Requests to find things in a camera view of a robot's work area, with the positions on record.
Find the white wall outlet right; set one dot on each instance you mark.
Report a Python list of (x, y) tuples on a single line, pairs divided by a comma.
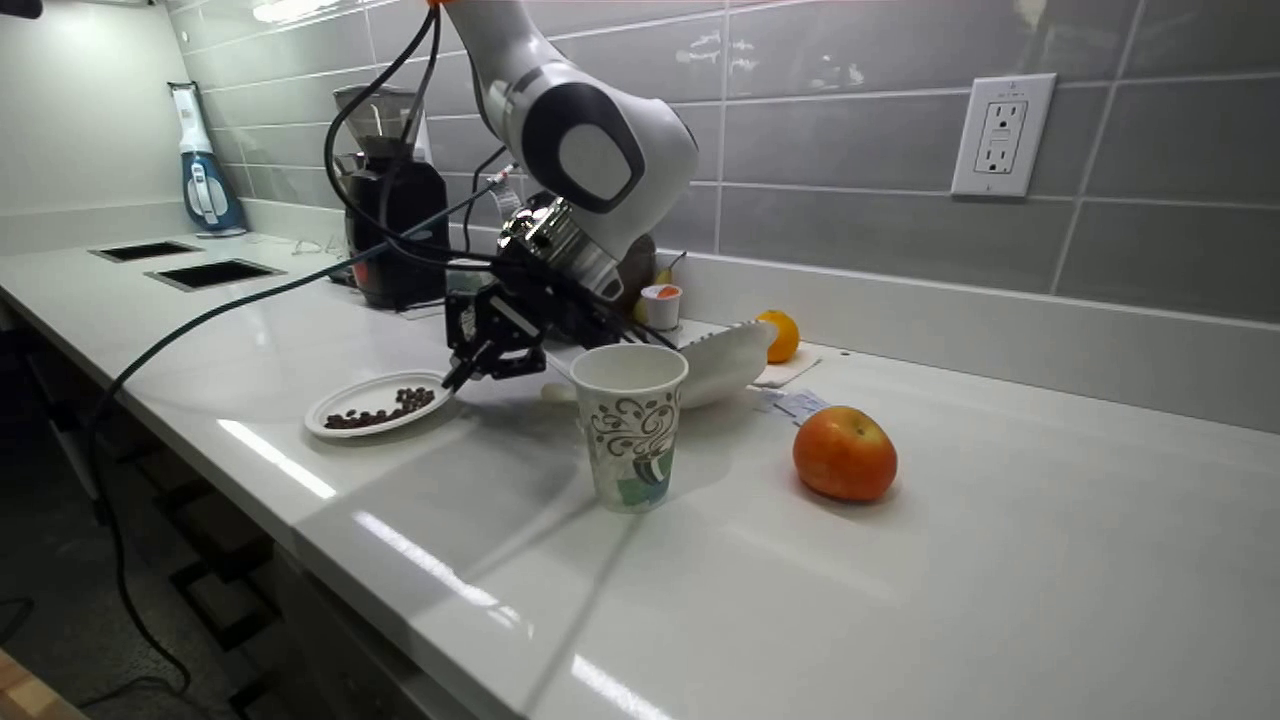
[(1000, 134)]

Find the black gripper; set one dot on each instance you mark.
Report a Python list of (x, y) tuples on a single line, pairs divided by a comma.
[(523, 298)]

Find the large red orange apple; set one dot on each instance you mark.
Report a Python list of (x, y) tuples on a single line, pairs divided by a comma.
[(845, 454)]

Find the white paper plate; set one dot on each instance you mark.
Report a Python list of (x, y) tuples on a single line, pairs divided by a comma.
[(368, 384)]

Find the small orange fruit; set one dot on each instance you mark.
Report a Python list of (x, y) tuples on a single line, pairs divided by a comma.
[(787, 332)]

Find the black coffee grinder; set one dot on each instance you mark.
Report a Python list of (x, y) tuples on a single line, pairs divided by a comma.
[(392, 192)]

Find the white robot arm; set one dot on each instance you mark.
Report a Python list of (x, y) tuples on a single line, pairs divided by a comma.
[(611, 162)]

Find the small white orange-top container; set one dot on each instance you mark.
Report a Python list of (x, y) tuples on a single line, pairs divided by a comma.
[(661, 306)]

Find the dark coffee beans pile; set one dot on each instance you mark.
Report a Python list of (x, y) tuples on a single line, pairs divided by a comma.
[(377, 409)]

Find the upright patterned paper cup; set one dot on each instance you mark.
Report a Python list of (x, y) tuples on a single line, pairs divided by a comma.
[(630, 419)]

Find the glass jar with chrome lid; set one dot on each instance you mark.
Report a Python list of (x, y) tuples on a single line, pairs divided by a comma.
[(638, 273)]

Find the blue patterned paper bowl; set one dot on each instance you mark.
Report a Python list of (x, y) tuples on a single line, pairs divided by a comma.
[(721, 362)]

